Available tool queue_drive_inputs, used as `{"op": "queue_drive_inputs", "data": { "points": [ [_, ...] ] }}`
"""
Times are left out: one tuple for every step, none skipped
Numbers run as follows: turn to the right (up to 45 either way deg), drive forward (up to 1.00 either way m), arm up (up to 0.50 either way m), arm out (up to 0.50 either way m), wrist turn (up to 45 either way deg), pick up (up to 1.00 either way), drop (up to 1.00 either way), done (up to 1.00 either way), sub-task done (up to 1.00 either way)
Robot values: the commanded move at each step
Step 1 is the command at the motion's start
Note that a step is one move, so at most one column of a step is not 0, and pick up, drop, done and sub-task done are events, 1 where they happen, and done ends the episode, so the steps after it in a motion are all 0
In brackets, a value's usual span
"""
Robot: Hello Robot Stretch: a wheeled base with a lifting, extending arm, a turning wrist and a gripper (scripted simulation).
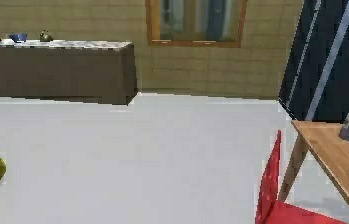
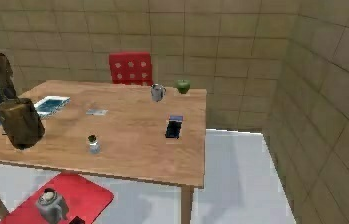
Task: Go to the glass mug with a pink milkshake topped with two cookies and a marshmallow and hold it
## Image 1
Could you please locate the wooden framed window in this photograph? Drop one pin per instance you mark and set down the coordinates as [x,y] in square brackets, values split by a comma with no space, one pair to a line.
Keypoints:
[195,21]

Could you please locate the wooden table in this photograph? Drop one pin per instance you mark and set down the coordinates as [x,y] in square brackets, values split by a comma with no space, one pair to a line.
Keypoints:
[332,150]

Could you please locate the brown kitchen counter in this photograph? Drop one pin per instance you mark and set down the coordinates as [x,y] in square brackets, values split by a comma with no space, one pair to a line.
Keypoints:
[58,71]

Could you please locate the red chair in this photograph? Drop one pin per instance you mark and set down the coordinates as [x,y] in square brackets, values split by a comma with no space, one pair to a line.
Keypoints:
[270,193]

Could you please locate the olive green kettle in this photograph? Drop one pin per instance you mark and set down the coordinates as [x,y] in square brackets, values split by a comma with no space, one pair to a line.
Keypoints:
[45,36]

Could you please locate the blue bowl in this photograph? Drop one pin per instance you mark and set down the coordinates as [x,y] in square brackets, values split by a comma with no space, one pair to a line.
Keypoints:
[18,37]

